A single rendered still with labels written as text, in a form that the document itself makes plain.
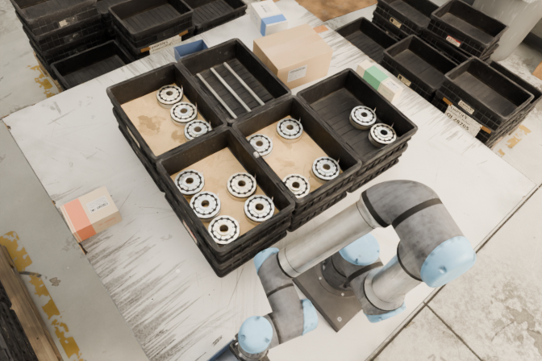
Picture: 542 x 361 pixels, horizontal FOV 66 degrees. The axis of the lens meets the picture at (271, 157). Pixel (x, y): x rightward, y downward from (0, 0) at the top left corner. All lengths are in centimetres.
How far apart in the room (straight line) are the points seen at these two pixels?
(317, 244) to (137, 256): 74
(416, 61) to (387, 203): 204
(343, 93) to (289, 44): 35
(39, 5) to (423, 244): 261
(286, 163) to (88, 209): 72
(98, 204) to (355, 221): 95
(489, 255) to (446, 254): 181
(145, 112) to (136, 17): 114
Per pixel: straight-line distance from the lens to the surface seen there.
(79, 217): 159
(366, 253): 129
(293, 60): 192
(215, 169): 154
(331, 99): 182
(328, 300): 146
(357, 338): 150
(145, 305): 149
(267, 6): 234
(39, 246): 250
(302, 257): 104
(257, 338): 102
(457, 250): 90
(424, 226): 90
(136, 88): 176
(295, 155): 160
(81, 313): 229
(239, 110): 172
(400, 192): 93
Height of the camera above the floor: 210
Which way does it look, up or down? 54 degrees down
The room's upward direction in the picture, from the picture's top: 8 degrees clockwise
